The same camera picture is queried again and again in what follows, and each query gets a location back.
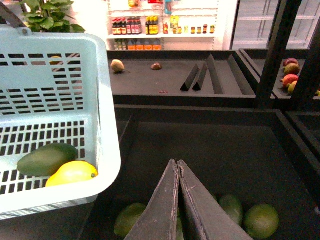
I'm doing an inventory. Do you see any dark brown fruit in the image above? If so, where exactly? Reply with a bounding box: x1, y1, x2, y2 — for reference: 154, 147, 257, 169
151, 62, 163, 71

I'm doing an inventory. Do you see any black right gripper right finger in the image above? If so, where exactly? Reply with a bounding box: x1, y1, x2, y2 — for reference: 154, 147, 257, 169
177, 160, 251, 240

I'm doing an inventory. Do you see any green avocado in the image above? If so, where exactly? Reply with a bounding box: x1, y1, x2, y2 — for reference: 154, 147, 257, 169
17, 143, 78, 177
114, 203, 147, 238
243, 204, 280, 240
218, 194, 244, 226

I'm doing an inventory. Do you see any light blue plastic basket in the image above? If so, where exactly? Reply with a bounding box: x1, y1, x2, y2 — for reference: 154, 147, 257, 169
0, 25, 121, 220

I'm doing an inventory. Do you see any black triangular divider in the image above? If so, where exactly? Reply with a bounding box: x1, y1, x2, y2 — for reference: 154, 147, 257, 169
192, 63, 208, 92
180, 64, 200, 92

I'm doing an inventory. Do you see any brown kiwi fruit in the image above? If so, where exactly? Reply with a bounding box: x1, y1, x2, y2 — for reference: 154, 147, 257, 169
110, 59, 125, 73

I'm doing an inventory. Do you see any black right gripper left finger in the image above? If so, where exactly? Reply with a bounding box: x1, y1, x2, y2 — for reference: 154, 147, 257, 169
125, 159, 179, 240

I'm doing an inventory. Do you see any white shelf with bottles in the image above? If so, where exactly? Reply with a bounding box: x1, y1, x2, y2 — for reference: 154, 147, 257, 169
106, 0, 220, 51

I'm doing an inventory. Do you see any yellow mango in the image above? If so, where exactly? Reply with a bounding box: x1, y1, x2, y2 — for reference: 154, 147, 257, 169
45, 160, 99, 188

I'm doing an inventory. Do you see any dark wooden display stand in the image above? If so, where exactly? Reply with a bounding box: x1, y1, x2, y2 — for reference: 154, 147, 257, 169
79, 0, 320, 240

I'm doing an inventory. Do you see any green potted plant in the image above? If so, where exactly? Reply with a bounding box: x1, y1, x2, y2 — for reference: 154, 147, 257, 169
20, 0, 86, 33

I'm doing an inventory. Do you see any brown basket handle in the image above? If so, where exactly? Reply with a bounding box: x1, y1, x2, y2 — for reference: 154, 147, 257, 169
0, 2, 26, 28

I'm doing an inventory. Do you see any red green mango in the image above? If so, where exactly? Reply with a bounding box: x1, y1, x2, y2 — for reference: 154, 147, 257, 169
283, 63, 300, 76
281, 74, 299, 89

